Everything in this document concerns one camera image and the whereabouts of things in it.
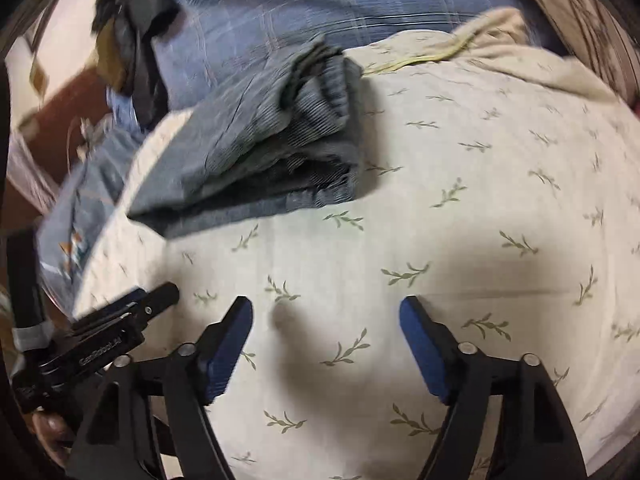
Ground grey denim pants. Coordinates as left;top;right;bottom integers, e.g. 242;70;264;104
127;38;362;240

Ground left hand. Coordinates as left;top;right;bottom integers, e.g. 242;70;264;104
32;411;75;468

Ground blue printed bedsheet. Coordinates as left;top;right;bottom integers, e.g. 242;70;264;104
37;89;146;314

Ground cream leaf-print quilt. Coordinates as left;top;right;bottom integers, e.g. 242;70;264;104
75;9;639;479

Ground blue plaid duvet with emblem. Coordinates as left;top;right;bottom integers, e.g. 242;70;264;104
153;0;565;110

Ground black garment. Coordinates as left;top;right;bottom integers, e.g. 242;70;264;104
91;0;180;130

